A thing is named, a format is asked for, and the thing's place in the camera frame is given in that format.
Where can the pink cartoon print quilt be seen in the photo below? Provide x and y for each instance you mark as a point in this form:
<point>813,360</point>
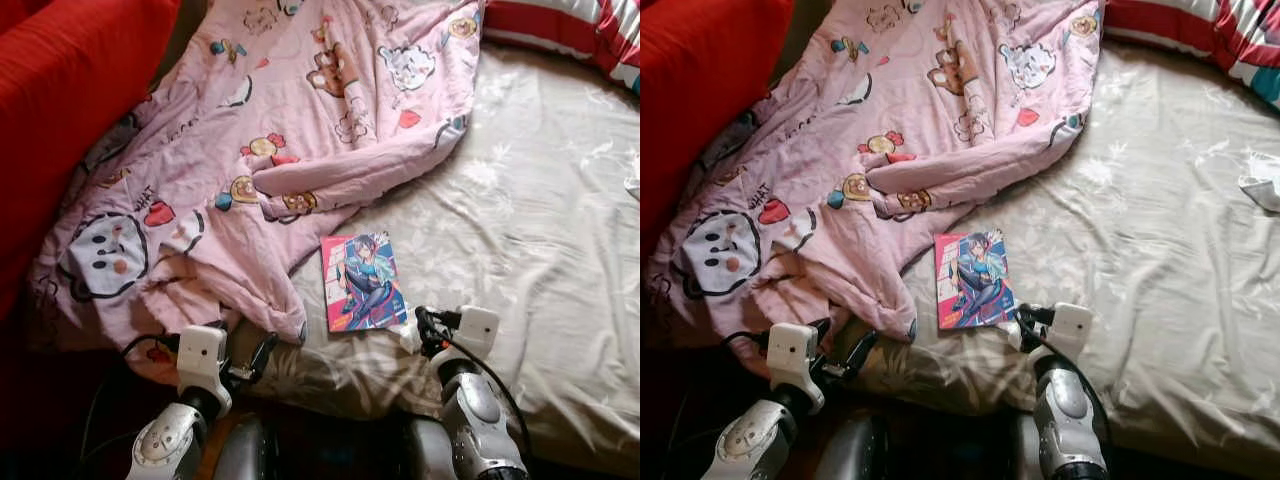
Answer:
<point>300,100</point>
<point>920,100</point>

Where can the grey robot right leg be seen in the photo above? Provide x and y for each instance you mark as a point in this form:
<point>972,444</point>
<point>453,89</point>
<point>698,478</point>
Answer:
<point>428,455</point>
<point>1025,455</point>

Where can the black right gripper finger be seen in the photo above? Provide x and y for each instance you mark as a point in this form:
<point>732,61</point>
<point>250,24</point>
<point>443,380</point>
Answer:
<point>1022,318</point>
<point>423,322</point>

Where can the red fabric folded cushion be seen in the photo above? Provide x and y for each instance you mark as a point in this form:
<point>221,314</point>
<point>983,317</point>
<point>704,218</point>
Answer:
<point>60,100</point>
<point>700,80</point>

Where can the grey robot leg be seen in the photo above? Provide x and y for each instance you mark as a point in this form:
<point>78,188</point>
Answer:
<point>245,455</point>
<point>850,455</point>
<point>428,455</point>
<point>1025,455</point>

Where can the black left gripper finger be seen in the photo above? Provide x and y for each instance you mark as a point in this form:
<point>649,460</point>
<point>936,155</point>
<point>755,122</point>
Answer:
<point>265,352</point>
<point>864,350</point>

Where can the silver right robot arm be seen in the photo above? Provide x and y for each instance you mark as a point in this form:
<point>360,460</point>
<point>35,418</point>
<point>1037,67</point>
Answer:
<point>1065,410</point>
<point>475,410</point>

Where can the crumpled white tissue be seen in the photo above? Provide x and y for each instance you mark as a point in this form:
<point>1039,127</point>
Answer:
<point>1262,190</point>
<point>633,180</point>

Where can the grey robot left leg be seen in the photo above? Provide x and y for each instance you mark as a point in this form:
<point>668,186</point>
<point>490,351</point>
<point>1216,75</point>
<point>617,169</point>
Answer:
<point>850,455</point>
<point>245,455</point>

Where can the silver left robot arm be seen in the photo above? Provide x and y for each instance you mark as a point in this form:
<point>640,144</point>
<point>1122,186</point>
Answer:
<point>745,445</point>
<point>165,445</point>

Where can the red blue striped bolster pillow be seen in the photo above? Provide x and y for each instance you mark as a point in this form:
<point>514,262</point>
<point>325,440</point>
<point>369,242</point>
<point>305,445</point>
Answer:
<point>1200,25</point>
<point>570,25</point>

